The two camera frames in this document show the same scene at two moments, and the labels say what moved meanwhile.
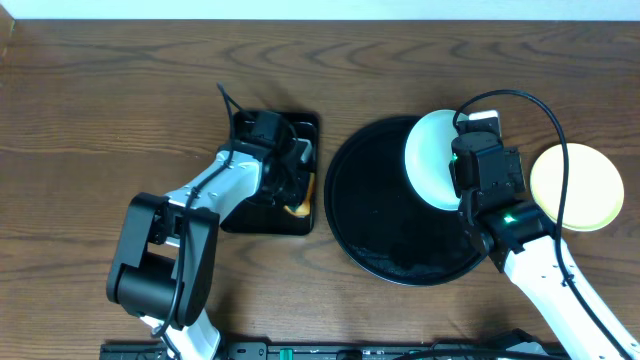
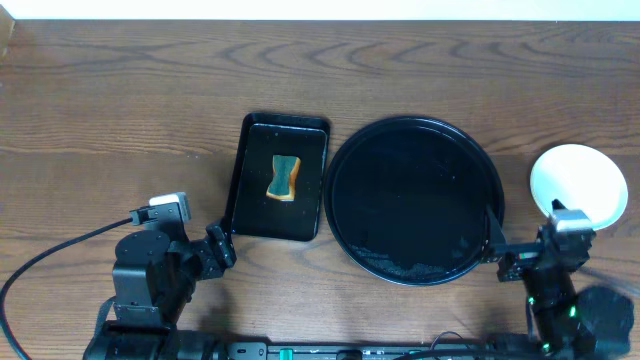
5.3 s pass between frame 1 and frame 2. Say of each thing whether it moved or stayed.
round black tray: stayed
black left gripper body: moved
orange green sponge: moved
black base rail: stayed
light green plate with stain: moved
